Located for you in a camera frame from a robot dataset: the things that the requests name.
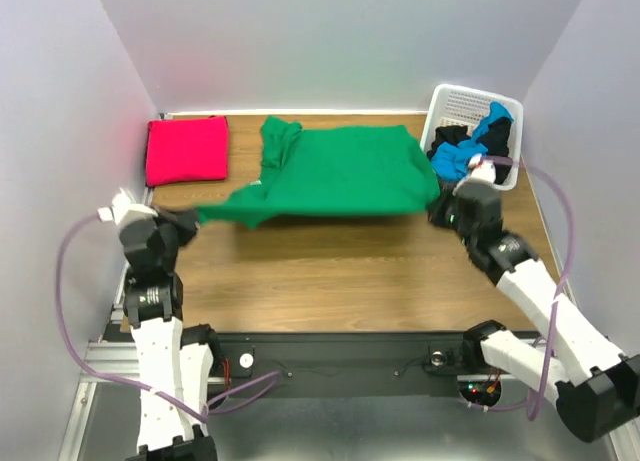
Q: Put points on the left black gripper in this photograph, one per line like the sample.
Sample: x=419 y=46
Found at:
x=185 y=221

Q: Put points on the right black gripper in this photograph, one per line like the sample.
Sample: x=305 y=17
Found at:
x=442 y=209

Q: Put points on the green t shirt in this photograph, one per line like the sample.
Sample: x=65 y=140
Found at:
x=342 y=172

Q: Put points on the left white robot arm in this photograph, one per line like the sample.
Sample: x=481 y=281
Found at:
x=173 y=362

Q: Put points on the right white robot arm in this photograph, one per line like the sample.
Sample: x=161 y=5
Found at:
x=592 y=383

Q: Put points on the blue t shirt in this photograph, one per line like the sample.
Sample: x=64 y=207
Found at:
x=455 y=161

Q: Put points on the black t shirt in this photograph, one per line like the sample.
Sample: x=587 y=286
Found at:
x=497 y=138

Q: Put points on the folded pink t shirt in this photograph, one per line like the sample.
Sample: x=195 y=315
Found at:
x=187 y=150

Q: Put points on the white plastic laundry basket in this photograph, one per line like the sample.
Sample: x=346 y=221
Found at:
x=462 y=122

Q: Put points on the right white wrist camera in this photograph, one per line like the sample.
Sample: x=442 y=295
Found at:
x=479 y=169

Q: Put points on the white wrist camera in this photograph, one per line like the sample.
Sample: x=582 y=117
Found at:
x=479 y=169
x=124 y=209

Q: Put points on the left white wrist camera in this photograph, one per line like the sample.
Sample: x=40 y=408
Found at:
x=124 y=209

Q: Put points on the aluminium frame rail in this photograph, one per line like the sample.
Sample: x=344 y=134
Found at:
x=113 y=353

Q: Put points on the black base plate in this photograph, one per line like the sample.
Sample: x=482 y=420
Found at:
x=346 y=365

